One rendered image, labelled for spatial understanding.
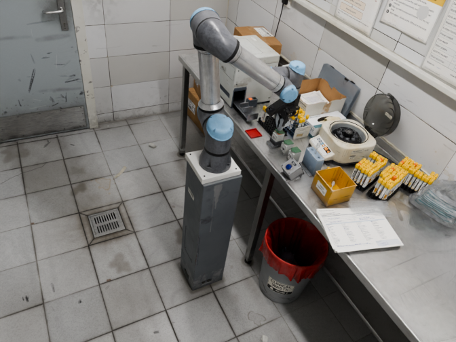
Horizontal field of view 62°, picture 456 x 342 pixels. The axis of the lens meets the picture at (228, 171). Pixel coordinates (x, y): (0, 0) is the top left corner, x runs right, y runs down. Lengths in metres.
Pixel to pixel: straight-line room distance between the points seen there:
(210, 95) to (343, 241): 0.82
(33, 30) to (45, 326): 1.92
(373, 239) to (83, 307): 1.58
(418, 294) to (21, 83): 2.85
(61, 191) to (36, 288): 0.78
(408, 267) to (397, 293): 0.14
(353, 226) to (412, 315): 0.39
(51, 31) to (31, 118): 0.73
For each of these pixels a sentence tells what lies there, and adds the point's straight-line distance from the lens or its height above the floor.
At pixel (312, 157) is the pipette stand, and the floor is 0.96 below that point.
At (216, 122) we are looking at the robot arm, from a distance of 1.61.
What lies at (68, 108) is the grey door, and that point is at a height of 0.23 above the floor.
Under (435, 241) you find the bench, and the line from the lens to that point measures 1.83.
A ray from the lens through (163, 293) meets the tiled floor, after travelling 2.35.
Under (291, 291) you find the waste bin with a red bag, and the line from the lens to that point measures 2.27.
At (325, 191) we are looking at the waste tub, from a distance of 1.70.
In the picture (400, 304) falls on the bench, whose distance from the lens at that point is 1.54.
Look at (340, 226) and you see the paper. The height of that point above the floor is 0.89.
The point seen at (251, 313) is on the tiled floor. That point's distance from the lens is 2.34.
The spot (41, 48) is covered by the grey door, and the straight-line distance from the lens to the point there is 3.12.
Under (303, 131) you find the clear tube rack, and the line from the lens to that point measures 2.06.
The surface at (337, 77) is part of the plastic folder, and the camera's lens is 2.38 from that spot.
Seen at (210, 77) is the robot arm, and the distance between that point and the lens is 1.60.
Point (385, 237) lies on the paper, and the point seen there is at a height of 0.89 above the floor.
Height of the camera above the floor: 2.04
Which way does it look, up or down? 41 degrees down
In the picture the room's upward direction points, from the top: 9 degrees clockwise
